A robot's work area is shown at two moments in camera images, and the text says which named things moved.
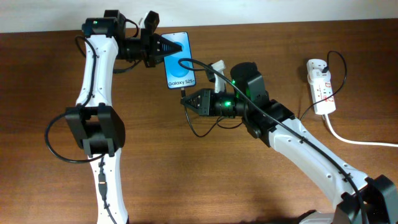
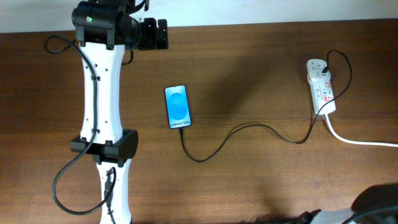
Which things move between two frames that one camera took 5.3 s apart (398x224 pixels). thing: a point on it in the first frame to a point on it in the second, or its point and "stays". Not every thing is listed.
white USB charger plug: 317,76 stays
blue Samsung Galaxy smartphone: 178,76 to 177,106
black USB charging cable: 329,99 to 181,132
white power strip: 319,76 stays
